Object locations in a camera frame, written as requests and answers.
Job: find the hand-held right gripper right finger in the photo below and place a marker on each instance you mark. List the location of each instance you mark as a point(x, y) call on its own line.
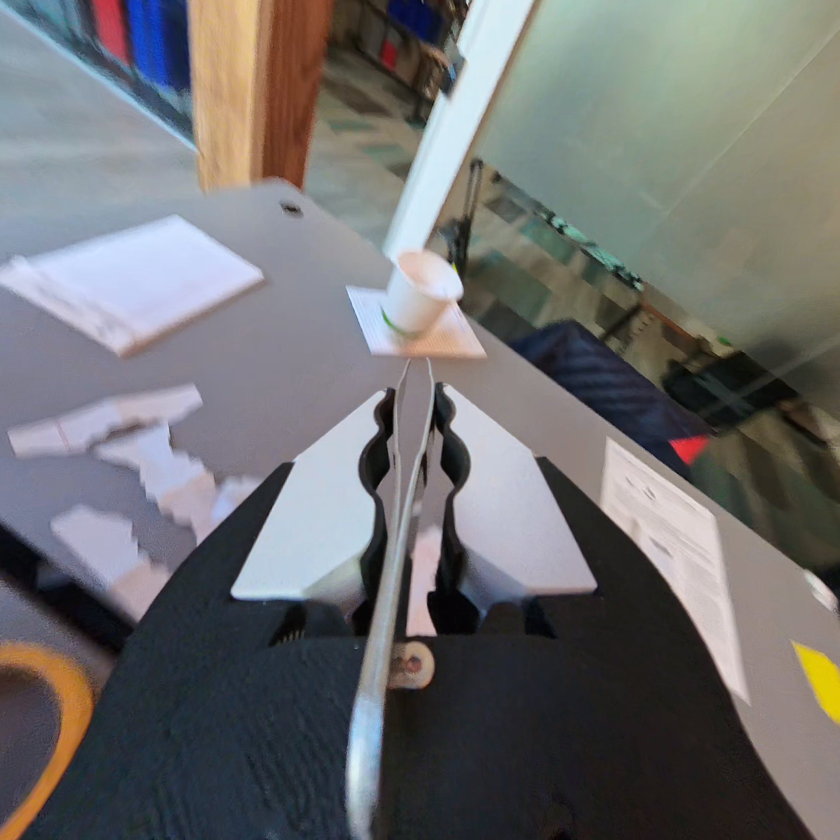
point(525, 525)

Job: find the lined notepad brown backing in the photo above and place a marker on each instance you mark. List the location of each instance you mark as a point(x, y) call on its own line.
point(453, 341)

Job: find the black folding hand cart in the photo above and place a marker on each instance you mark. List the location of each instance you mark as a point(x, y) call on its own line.
point(467, 216)

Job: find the dark puffer jacket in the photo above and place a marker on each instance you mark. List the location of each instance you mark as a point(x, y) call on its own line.
point(604, 387)

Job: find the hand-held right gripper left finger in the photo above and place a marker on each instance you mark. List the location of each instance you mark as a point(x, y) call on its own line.
point(302, 525)

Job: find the lined notepad printed label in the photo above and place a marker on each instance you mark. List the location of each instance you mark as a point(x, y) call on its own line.
point(144, 275)

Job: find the scattered lined paper scraps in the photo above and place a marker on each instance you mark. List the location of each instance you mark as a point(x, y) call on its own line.
point(151, 459)

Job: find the white door frame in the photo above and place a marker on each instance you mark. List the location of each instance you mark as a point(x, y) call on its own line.
point(459, 111)

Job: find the white green paper cup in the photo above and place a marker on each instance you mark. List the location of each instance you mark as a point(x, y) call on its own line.
point(420, 295)

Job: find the long metal tweezers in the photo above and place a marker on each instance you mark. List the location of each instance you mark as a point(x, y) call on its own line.
point(367, 754)

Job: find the stack of coloured plastic crates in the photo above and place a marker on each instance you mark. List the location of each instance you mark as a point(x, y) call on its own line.
point(144, 39)

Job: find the grey desk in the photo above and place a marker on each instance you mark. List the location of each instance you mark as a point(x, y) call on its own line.
point(295, 367)

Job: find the yellow sticky strip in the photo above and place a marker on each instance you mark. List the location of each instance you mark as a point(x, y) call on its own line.
point(820, 682)

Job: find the yellow masking tape roll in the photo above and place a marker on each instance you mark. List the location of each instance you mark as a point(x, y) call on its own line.
point(79, 709)

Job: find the wooden post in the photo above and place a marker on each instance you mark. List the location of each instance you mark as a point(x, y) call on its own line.
point(256, 85)

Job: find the printed instruction sheet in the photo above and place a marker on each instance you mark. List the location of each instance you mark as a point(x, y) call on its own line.
point(676, 544)

